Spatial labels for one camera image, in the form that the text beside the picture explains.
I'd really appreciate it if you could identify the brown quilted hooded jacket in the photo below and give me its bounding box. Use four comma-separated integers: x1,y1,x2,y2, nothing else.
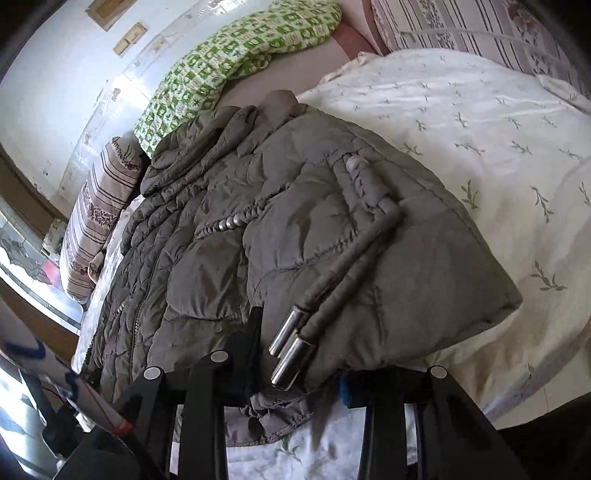
85,90,523,448

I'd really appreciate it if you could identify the small wall plaque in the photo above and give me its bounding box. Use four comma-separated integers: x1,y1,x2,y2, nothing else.
85,0,127,32

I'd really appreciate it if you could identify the small brown cloth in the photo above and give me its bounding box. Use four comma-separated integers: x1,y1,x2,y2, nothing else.
87,251,106,282

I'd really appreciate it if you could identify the stained glass window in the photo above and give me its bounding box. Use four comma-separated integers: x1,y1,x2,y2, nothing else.
0,198,86,333

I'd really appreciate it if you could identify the pink padded headboard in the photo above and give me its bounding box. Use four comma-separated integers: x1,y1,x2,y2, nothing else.
222,0,384,109

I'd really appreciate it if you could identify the striped floral pillow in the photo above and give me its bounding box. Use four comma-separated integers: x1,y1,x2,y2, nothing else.
59,136,148,303
372,0,585,100

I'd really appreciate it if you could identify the green checkered pillow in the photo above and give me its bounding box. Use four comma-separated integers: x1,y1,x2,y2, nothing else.
134,0,343,158

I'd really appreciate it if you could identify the white leaf-print bedsheet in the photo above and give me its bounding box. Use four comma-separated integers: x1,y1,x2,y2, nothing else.
71,48,591,480

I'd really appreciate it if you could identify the beige wall switch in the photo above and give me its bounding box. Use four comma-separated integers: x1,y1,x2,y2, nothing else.
113,22,147,57

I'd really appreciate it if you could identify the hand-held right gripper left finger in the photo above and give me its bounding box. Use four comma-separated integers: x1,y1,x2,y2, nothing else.
115,307,264,480

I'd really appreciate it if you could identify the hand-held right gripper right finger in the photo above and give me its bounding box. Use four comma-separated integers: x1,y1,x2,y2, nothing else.
339,367,509,480

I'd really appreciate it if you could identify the small floral box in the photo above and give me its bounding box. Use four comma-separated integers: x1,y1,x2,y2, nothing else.
41,219,68,254

